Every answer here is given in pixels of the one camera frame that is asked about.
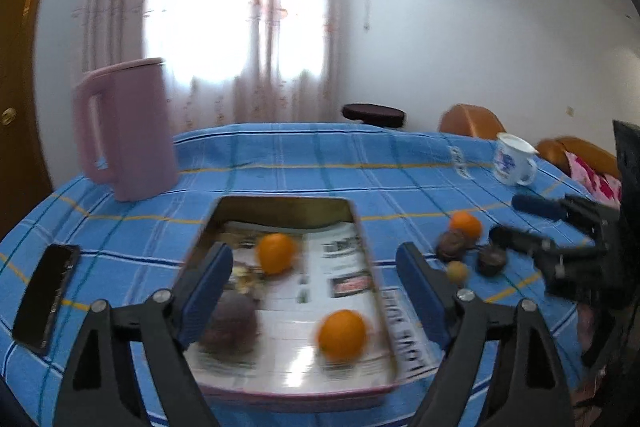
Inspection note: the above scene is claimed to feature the pink electric kettle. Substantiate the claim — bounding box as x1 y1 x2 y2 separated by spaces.
72 57 178 202

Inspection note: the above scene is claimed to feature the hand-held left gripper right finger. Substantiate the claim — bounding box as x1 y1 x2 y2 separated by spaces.
396 242 576 427

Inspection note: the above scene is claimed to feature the dark round stool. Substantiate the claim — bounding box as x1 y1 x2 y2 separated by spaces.
341 103 405 128

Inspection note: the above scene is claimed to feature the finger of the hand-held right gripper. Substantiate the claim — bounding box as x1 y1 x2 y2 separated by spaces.
488 225 601 269
511 193 608 233

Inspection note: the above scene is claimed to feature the black smartphone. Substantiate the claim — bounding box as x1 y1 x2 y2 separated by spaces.
11 243 82 356

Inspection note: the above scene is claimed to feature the white mug with blue print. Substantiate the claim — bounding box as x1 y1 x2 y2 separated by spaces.
492 133 540 186

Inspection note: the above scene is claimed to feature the orange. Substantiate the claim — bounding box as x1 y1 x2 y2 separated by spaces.
448 212 483 242
256 233 298 276
317 309 370 364

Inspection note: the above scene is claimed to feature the rectangular metal tin tray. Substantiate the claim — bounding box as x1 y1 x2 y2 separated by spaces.
182 196 448 408

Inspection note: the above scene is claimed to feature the small tan round fruit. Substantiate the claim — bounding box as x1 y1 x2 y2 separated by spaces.
446 260 470 285

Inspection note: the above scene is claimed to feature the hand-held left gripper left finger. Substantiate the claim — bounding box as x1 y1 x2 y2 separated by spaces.
52 242 236 427

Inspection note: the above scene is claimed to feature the sheer floral curtain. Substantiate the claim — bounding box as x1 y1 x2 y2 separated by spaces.
75 0 346 132

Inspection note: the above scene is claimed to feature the blue plaid tablecloth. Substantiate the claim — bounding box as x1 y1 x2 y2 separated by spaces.
0 122 623 427

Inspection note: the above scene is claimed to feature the dark purple round fruit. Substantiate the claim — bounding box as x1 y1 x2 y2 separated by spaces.
200 292 261 358
476 246 508 277
436 229 468 262

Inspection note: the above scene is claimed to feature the orange chair back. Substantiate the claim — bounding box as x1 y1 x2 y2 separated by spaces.
439 104 507 140
537 136 621 180

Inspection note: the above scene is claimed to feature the brown wooden door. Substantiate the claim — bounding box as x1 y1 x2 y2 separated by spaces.
0 0 58 238

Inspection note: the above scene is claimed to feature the pink floral cloth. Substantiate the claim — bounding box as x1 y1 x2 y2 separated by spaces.
565 152 623 208

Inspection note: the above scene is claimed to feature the newspaper tray lining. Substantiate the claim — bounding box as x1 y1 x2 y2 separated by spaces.
192 222 396 393

